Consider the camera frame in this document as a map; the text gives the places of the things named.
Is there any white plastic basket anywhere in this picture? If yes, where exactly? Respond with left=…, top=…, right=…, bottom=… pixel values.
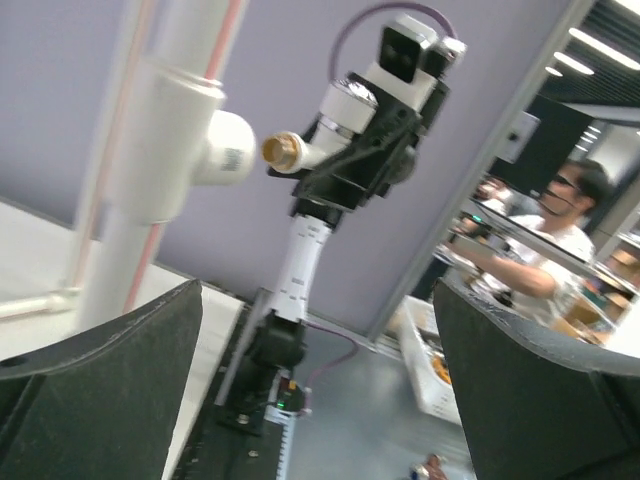
left=394, top=296, right=461, bottom=425

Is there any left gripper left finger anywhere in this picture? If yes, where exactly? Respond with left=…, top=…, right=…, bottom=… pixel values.
left=1, top=280, right=203, bottom=480

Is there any white PVC pipe frame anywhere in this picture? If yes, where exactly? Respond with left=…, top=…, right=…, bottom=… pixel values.
left=1, top=1, right=256, bottom=330

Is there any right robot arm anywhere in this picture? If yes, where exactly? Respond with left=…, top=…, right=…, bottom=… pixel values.
left=215, top=73, right=449, bottom=436

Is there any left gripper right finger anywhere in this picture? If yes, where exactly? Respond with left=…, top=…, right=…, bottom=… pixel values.
left=433, top=279, right=639, bottom=479

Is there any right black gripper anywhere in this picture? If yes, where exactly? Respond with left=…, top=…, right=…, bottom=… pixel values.
left=294, top=72, right=449, bottom=212

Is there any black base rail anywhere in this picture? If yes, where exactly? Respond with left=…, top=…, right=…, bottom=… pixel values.
left=169, top=289, right=306, bottom=480

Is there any person in white shirt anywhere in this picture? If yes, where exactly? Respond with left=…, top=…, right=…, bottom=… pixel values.
left=447, top=159, right=613, bottom=327

